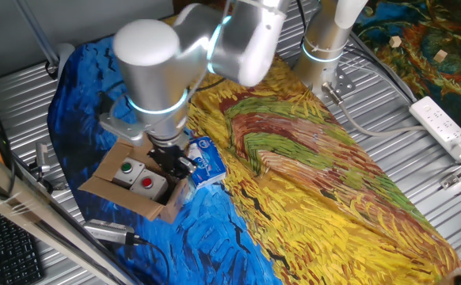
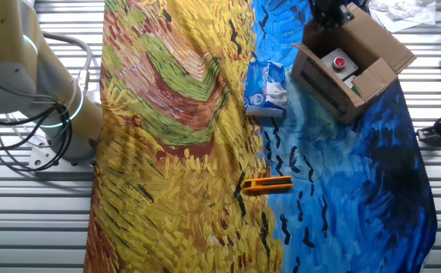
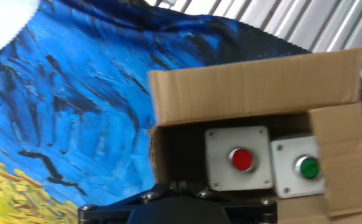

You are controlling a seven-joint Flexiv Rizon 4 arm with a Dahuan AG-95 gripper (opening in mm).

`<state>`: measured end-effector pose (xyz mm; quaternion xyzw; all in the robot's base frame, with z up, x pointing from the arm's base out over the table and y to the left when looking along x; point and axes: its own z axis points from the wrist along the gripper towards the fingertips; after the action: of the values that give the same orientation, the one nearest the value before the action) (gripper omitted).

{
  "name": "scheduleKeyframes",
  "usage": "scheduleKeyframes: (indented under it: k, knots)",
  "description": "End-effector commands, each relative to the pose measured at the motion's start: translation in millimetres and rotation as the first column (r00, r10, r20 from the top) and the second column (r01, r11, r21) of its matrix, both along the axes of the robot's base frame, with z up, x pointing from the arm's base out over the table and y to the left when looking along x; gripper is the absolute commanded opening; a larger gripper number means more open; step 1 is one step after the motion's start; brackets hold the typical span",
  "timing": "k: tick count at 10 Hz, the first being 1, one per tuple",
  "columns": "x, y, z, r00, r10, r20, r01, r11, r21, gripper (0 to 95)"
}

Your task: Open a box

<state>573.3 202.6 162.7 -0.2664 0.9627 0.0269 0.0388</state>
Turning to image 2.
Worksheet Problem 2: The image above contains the brown cardboard box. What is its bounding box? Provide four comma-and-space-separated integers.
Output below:
290, 2, 418, 125

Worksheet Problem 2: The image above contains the grey box with red button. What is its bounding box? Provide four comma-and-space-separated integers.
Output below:
321, 47, 359, 80

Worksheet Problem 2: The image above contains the orange utility knife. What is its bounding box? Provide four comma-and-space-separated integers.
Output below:
242, 175, 294, 196

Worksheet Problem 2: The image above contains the white crumpled paper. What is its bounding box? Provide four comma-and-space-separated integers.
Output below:
367, 0, 441, 33

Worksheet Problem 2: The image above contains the yellow and blue painted cloth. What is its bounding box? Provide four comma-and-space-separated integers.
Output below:
83, 0, 438, 273

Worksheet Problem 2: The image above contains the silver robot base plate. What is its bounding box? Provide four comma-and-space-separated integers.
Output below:
29, 127, 97, 171

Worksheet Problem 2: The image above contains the grey thick cable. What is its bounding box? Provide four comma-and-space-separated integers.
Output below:
42, 32, 93, 94

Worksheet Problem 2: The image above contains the silver bracket with black ties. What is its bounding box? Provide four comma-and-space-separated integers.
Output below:
417, 115, 441, 144

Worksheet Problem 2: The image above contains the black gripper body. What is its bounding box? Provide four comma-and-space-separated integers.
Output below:
309, 0, 349, 20

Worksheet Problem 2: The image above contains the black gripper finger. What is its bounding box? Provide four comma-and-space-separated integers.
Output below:
311, 14, 327, 31
325, 15, 342, 30

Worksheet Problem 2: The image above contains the black cable bundle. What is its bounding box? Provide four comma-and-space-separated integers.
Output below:
0, 105, 73, 174

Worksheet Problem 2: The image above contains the white box with green button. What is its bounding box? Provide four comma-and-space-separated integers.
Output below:
343, 74, 362, 96

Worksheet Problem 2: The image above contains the blue tissue pack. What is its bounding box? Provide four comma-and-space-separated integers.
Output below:
242, 60, 289, 118

